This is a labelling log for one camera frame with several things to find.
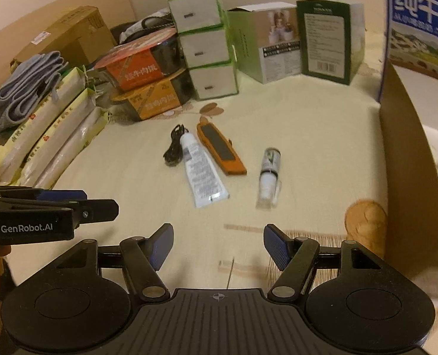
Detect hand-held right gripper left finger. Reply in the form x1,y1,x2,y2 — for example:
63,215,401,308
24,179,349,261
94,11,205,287
56,224,175,303

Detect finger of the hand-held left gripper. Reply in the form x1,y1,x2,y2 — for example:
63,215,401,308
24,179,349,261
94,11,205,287
0,188,88,202
58,199,120,230

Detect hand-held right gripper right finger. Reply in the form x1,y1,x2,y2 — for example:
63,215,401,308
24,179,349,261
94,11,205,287
263,224,382,302

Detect brown cardboard box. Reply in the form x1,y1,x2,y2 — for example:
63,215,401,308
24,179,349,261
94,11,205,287
379,60,438,298

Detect white rice bag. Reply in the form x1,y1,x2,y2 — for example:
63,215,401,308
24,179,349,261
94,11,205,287
37,106,107,190
20,87,98,186

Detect yellow noodle packets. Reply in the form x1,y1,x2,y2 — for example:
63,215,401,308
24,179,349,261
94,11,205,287
0,67,85,185

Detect small white spray bottle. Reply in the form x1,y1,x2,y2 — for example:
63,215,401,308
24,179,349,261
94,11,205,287
255,147,282,208

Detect white tube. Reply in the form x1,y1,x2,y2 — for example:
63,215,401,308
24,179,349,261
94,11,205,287
180,133,230,209

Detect folded grey towel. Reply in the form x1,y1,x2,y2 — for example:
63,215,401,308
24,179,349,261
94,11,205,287
0,53,70,138

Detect orange box cutter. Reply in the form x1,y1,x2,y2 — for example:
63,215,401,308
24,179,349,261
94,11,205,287
196,121,248,177

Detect cream patterned tablecloth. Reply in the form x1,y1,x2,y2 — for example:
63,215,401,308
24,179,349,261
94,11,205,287
4,30,438,341

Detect gold instant noodle bowl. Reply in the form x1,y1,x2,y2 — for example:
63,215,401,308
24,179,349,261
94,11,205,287
109,68,196,121

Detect red instant noodle bowl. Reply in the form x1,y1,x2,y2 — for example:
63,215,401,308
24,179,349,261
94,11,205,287
94,29,185,92

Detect brown cardboard carton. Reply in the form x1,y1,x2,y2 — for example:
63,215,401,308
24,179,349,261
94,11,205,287
13,5,118,72

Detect white box with green top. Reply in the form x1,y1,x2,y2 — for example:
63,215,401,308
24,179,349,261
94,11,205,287
188,63,240,101
177,28,231,70
167,0,226,35

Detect white and green box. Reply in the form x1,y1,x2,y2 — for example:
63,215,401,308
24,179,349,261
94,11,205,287
227,2,303,84

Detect dark green box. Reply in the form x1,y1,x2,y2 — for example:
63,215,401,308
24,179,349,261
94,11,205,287
296,0,365,86

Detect blue milk carton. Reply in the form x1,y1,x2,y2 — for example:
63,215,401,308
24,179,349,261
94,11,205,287
377,0,438,105

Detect small coiled black cable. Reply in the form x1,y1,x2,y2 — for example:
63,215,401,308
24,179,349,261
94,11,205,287
163,123,189,168

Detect bundle of black cables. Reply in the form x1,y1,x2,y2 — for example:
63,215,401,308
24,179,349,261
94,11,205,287
120,7,176,44

